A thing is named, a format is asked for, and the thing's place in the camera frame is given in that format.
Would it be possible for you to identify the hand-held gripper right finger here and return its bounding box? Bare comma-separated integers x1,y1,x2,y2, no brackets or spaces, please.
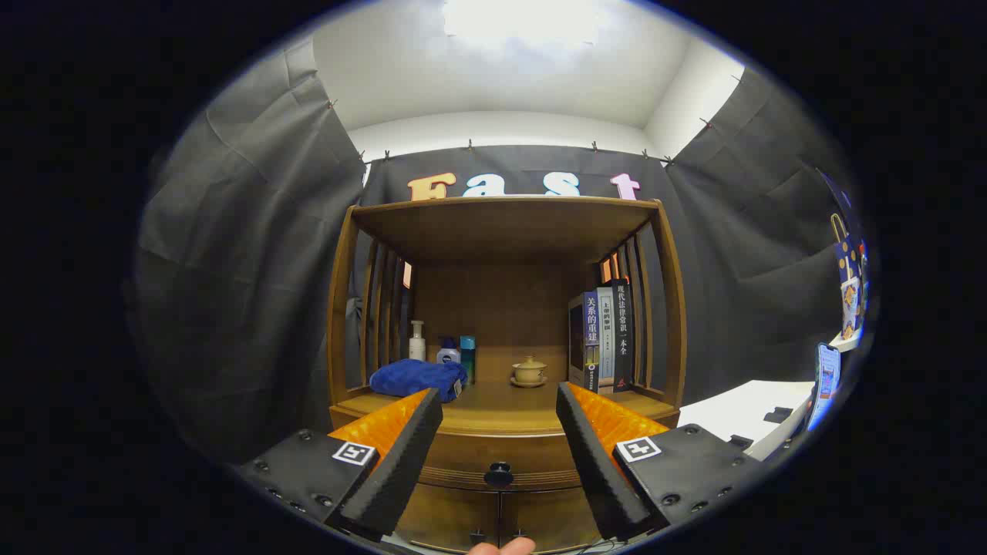
555,382,764,542

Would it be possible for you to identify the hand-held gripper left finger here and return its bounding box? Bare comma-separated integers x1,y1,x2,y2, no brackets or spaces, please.
235,388,444,540

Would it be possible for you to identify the wooden drawer with black knob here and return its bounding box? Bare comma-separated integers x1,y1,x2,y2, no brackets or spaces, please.
416,432,588,493

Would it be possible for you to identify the wooden cabinet door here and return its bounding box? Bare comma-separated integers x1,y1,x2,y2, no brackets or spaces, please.
397,487,502,552
500,487,602,550

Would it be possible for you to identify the wooden countertop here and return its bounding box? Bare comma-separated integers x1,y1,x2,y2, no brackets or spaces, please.
332,378,681,436

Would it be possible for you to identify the wooden cabinet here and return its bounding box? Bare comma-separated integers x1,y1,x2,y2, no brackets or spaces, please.
325,195,689,554

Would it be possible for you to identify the blue folded towel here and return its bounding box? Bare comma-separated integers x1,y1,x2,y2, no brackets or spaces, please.
370,358,469,403

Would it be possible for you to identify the book with pale spine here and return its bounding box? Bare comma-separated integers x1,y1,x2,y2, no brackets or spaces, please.
595,287,616,392

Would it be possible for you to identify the thick book with blue spine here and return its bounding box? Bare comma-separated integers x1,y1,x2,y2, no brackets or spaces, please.
568,291,601,394

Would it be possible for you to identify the book with black spine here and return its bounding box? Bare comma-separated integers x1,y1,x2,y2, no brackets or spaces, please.
611,279,635,392

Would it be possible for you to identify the white table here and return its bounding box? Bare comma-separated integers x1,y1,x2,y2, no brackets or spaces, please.
677,379,817,462

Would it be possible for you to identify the blue printed card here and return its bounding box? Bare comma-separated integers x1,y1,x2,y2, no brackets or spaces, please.
806,343,841,432

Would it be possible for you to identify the colourful printed paper bag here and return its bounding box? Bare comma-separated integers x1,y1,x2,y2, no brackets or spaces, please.
819,170,871,352

